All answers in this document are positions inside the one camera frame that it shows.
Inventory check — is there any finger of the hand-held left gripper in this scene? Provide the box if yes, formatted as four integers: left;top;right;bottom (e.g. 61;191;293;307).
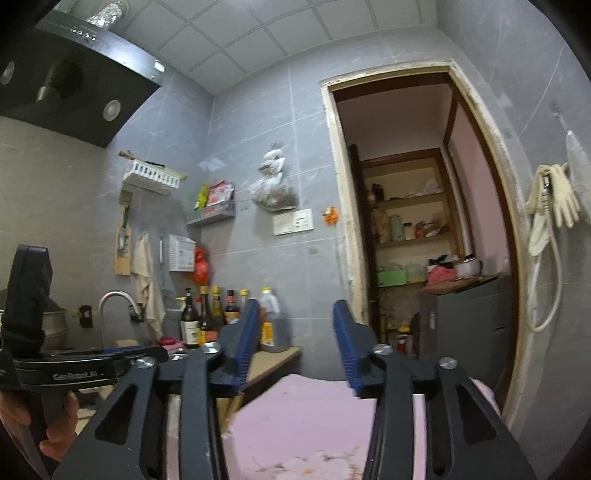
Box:
92;346;170;368

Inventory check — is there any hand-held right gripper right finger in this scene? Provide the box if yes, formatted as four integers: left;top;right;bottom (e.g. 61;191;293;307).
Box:
333;299;537;480

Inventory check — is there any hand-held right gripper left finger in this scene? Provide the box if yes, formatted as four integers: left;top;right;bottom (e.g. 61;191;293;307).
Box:
51;299;260;480

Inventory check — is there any person's left hand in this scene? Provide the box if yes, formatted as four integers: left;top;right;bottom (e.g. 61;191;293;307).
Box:
0;392;81;463

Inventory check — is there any beige kitchen counter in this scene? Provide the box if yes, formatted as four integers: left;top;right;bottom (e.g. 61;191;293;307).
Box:
69;344;304;435

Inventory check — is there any yellow cap oil jug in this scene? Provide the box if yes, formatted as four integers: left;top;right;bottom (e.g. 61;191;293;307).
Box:
257;287;292;354

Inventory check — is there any red label sauce bottle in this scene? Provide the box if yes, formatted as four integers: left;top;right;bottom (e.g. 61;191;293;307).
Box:
224;289;241;325

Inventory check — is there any yellow label sauce bottle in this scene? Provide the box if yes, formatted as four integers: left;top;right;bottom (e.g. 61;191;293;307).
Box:
198;285;221;345

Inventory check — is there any dark pump bottle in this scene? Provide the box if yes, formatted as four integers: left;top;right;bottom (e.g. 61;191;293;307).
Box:
180;288;202;350

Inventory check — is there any steel cooking pot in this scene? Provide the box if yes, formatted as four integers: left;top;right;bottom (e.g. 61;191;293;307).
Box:
41;295;70;352

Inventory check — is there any chrome faucet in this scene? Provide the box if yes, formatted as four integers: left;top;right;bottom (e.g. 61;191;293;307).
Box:
98;289;142;350

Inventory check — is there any hanging beige towel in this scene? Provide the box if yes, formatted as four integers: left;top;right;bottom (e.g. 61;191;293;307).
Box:
131;232;166;340

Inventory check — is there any green plastic box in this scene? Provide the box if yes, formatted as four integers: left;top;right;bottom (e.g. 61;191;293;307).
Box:
377;268;410;288

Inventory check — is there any red plastic bag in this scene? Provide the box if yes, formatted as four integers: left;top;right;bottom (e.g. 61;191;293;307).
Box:
192;246;211;287

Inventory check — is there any pink floral cloth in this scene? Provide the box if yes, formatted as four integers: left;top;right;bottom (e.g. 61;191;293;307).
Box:
163;373;502;480

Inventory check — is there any wooden knife board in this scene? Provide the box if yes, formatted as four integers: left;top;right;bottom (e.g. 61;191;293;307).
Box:
114;226;133;277

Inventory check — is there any red cloth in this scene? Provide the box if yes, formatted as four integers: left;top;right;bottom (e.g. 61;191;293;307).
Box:
424;265;458;287

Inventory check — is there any grey cabinet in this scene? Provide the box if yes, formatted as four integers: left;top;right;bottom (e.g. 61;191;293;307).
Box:
417;275;513;398

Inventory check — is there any hanging kitchen knife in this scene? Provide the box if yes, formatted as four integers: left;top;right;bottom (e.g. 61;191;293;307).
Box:
118;189;135;257

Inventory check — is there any white enamel pot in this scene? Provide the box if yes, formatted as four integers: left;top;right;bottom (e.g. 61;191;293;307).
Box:
454;257;484;280

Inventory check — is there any red snack packet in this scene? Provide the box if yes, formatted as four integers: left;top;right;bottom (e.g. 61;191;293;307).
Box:
206;180;235;208

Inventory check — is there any hanging clear plastic bag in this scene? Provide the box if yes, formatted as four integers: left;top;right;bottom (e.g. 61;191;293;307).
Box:
248;143;300;213

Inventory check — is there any wooden shelf unit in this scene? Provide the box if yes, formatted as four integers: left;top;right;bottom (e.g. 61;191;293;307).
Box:
348;145;467;334

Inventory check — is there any cream rubber glove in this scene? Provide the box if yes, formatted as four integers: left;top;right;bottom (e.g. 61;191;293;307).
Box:
549;162;582;229
523;165;553;257

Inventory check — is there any black range hood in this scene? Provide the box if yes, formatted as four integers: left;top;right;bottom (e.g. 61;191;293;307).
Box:
0;0;167;150

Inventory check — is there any white wall box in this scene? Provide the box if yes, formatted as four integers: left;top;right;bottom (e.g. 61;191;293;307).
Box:
167;234;197;272

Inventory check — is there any white wall socket panel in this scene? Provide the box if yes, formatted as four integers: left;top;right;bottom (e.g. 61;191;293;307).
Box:
272;208;315;236

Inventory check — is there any grey wall shelf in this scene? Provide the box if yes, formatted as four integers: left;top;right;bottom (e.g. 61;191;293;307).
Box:
185;200;238;227

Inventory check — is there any wooden door frame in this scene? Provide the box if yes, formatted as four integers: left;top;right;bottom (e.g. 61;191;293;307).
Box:
319;59;532;422

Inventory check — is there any white slatted wall rack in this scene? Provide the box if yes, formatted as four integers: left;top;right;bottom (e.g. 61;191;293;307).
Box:
122;159;181;194

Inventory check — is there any white shower hose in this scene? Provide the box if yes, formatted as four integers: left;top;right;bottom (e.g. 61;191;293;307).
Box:
526;221;563;333

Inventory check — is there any silver foil duct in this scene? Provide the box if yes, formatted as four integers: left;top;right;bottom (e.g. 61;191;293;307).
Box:
85;0;128;27

